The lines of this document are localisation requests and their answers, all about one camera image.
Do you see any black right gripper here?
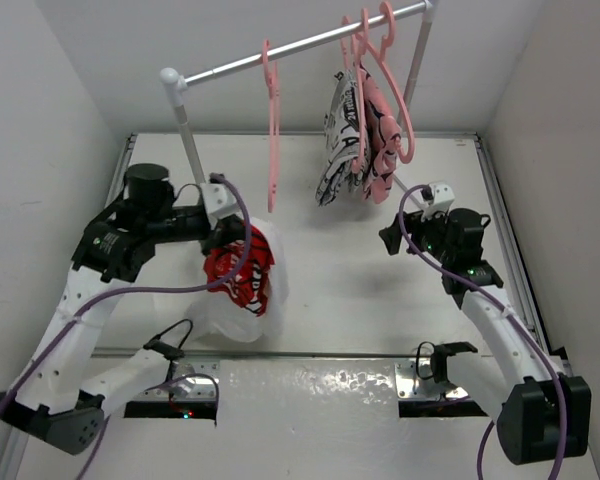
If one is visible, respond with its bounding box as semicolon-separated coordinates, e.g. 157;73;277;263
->
379;202;454;265

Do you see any white red print t-shirt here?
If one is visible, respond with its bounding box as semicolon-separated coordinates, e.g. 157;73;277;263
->
185;217;290;343

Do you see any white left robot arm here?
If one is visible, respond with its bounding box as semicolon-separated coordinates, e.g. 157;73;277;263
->
0;163;252;455

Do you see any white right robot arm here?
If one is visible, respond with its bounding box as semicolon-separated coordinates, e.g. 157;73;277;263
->
379;208;592;465

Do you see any pink print shirt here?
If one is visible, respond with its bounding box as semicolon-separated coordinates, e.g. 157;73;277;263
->
362;86;402;204

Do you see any black white print shirt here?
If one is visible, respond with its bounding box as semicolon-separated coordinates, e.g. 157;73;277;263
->
315;71;364;206

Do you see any pink hanger holding print shirt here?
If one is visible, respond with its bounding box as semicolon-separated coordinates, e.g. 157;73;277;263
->
340;33;367;175

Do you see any white silver clothes rack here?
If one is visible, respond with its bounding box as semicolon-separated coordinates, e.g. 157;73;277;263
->
160;1;437;209

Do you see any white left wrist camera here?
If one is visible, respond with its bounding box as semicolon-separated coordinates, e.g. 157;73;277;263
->
198;173;240;229

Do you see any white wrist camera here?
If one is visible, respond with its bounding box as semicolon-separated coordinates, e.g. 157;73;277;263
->
198;173;240;229
421;181;455;221

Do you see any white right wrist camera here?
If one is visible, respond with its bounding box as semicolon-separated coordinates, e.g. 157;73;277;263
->
421;181;455;221

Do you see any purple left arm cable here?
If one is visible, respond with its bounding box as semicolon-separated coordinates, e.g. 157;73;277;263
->
0;172;254;480

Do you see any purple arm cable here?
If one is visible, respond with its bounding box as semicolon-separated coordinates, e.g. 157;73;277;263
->
0;172;254;480
397;183;567;480

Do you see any silver front mounting rail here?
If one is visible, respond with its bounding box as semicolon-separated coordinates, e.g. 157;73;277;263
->
28;349;576;401

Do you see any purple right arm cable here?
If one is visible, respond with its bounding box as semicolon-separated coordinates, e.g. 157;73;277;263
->
397;183;567;480

